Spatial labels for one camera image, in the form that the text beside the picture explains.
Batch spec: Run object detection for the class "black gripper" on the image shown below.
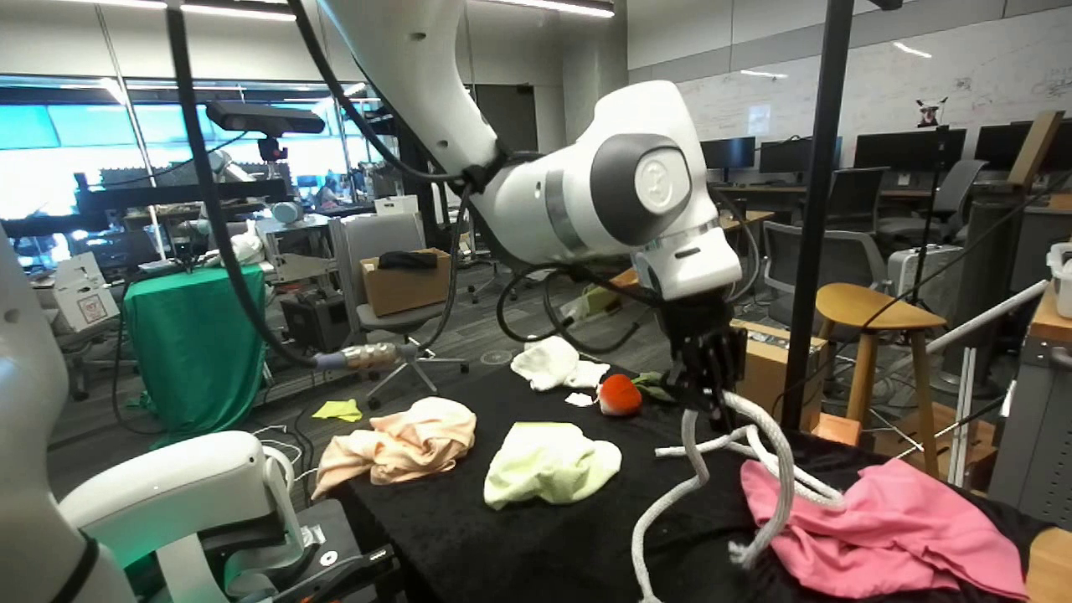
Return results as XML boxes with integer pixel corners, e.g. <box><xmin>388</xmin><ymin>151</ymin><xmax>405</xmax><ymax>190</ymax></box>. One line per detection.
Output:
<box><xmin>659</xmin><ymin>291</ymin><xmax>749</xmax><ymax>420</ymax></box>

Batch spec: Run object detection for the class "red ball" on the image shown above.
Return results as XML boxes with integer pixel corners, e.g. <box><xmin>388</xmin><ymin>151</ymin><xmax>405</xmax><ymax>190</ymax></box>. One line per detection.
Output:
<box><xmin>596</xmin><ymin>372</ymin><xmax>646</xmax><ymax>422</ymax></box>

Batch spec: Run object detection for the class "white cloth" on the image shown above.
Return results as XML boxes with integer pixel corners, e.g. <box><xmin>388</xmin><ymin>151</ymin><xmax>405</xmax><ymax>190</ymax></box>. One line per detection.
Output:
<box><xmin>508</xmin><ymin>333</ymin><xmax>614</xmax><ymax>397</ymax></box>

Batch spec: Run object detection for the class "cardboard box with black strip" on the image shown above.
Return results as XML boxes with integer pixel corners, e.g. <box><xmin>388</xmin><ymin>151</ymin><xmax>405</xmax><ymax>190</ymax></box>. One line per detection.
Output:
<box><xmin>730</xmin><ymin>314</ymin><xmax>830</xmax><ymax>430</ymax></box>

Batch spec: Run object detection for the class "orange flat board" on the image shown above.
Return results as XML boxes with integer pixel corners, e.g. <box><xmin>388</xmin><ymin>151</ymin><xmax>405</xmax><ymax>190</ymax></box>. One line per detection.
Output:
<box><xmin>806</xmin><ymin>410</ymin><xmax>865</xmax><ymax>454</ymax></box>

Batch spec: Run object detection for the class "pale yellow cloth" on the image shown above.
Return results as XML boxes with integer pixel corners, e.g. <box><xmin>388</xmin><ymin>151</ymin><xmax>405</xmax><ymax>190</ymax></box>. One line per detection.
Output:
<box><xmin>480</xmin><ymin>420</ymin><xmax>627</xmax><ymax>512</ymax></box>

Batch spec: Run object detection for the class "wooden desk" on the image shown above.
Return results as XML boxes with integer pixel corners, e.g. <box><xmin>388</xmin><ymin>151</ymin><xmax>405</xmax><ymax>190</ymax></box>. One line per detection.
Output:
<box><xmin>718</xmin><ymin>206</ymin><xmax>776</xmax><ymax>239</ymax></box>

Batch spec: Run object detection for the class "wooden stool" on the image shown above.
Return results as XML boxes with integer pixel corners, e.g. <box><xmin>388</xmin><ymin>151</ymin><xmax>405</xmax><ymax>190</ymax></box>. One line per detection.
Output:
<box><xmin>815</xmin><ymin>282</ymin><xmax>950</xmax><ymax>480</ymax></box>

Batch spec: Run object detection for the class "dark office chair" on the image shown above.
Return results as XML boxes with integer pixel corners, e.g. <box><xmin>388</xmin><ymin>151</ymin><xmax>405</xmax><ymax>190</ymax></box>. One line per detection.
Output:
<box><xmin>764</xmin><ymin>164</ymin><xmax>891</xmax><ymax>295</ymax></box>

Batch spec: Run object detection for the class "black velvet tablecloth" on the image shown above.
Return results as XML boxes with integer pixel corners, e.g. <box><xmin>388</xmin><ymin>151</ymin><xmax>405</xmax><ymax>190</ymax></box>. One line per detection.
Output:
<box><xmin>333</xmin><ymin>363</ymin><xmax>1072</xmax><ymax>603</ymax></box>

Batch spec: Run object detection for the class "pink cloth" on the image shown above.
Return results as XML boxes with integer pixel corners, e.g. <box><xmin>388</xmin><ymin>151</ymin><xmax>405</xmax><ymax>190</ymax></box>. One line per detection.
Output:
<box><xmin>732</xmin><ymin>454</ymin><xmax>1031</xmax><ymax>603</ymax></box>

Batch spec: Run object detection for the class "black vertical pole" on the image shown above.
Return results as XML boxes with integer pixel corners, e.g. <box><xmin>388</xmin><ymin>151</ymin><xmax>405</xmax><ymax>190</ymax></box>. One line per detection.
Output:
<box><xmin>776</xmin><ymin>0</ymin><xmax>860</xmax><ymax>444</ymax></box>

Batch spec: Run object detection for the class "silver metal pole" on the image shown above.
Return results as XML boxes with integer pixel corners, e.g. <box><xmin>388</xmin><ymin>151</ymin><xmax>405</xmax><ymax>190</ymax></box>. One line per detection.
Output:
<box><xmin>920</xmin><ymin>279</ymin><xmax>1054</xmax><ymax>358</ymax></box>

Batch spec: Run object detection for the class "peach cloth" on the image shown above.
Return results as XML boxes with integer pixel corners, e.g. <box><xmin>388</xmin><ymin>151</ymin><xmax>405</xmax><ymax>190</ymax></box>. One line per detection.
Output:
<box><xmin>308</xmin><ymin>397</ymin><xmax>482</xmax><ymax>502</ymax></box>

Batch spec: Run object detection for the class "wide black computer monitor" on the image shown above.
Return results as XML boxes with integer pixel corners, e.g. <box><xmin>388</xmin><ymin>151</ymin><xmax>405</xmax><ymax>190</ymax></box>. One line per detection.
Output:
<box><xmin>850</xmin><ymin>126</ymin><xmax>967</xmax><ymax>179</ymax></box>

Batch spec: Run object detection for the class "open brown cardboard box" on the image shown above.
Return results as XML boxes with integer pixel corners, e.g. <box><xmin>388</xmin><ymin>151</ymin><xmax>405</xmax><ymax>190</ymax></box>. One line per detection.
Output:
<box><xmin>358</xmin><ymin>252</ymin><xmax>454</xmax><ymax>321</ymax></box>

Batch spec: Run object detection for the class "black pouch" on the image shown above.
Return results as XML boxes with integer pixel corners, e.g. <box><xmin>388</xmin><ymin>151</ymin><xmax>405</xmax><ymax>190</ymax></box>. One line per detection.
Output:
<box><xmin>375</xmin><ymin>249</ymin><xmax>443</xmax><ymax>270</ymax></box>

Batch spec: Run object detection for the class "wooden top workbench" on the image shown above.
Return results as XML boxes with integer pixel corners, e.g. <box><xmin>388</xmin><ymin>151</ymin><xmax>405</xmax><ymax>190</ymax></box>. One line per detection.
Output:
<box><xmin>984</xmin><ymin>295</ymin><xmax>1072</xmax><ymax>528</ymax></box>

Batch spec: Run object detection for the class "yellow rag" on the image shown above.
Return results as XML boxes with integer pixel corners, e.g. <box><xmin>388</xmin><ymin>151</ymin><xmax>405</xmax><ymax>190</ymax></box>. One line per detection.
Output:
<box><xmin>308</xmin><ymin>397</ymin><xmax>369</xmax><ymax>430</ymax></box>

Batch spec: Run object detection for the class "grey office chair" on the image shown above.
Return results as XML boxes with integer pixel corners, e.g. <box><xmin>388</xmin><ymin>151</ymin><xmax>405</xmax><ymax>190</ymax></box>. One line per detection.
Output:
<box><xmin>326</xmin><ymin>209</ymin><xmax>469</xmax><ymax>410</ymax></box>

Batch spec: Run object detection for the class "light wooden table board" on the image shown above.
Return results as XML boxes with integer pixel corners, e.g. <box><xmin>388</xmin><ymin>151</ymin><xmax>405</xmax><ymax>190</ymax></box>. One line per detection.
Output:
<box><xmin>1023</xmin><ymin>526</ymin><xmax>1072</xmax><ymax>603</ymax></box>

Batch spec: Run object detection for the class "leaning wooden board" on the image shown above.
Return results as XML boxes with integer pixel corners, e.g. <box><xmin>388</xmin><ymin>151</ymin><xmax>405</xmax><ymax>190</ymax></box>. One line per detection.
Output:
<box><xmin>1006</xmin><ymin>109</ymin><xmax>1064</xmax><ymax>188</ymax></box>

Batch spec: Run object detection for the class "green draped cloth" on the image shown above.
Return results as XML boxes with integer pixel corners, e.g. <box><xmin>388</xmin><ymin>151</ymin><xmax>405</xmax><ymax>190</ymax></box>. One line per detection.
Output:
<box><xmin>122</xmin><ymin>262</ymin><xmax>270</xmax><ymax>436</ymax></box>

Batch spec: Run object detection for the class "white table frame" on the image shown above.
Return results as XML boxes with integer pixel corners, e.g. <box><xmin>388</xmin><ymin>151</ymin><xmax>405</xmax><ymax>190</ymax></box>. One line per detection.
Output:
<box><xmin>945</xmin><ymin>344</ymin><xmax>983</xmax><ymax>490</ymax></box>

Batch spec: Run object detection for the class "black stereo camera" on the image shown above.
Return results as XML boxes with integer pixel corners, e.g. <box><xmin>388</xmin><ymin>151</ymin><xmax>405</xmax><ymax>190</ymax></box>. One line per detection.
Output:
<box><xmin>203</xmin><ymin>101</ymin><xmax>328</xmax><ymax>140</ymax></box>

